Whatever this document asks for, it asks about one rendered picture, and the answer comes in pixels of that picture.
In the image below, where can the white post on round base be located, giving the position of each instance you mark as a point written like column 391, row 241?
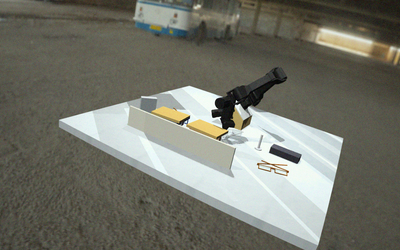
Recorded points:
column 258, row 147

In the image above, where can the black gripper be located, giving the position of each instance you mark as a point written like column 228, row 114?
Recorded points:
column 226, row 121

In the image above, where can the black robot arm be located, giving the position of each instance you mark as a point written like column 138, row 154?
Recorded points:
column 251, row 94

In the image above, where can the beige flat panel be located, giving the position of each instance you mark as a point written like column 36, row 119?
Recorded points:
column 191, row 141

